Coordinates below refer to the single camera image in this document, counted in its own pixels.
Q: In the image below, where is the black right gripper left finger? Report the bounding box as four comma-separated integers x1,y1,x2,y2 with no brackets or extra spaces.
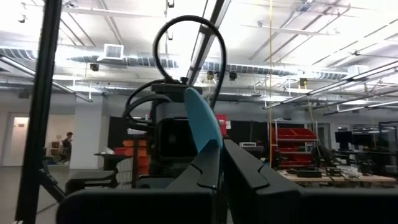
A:
166,139,223,191

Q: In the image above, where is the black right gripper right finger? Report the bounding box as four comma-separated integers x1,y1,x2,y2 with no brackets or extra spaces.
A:
223,139,302,191

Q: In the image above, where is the teal plastic spoon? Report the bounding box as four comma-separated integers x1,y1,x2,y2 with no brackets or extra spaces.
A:
183,86,224,156

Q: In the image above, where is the orange storage bin stack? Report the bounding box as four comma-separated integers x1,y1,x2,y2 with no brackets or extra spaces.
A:
113,139,150,177

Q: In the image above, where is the red storage bin rack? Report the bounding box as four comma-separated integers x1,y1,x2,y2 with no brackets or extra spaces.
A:
269,126,318,170

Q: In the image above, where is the white air vent box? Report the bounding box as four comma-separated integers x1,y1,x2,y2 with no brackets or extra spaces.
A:
96,43,125,63

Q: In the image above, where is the wooden work table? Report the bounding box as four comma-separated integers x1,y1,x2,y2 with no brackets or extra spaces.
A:
279,172,398,187

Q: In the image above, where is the black computer monitor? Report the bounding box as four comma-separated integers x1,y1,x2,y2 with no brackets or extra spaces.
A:
334,130,354,151

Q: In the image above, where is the person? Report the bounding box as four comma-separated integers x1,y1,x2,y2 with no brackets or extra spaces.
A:
60,131,75,163

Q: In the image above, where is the ceiling light strip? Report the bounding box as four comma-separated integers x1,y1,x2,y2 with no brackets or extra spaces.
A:
262,60,398,110
323,99,398,116

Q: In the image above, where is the silver ventilation duct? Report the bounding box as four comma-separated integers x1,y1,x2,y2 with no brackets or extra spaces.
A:
0,46,349,82

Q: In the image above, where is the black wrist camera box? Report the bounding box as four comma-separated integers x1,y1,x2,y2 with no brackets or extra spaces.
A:
154,116,200,161

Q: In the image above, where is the red wall sign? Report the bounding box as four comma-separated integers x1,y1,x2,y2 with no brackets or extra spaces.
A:
216,114,228,136

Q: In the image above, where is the long horizontal light rail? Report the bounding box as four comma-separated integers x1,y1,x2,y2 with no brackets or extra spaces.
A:
185,0,233,85

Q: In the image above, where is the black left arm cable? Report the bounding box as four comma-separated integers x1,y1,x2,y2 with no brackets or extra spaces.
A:
123,14,227,125

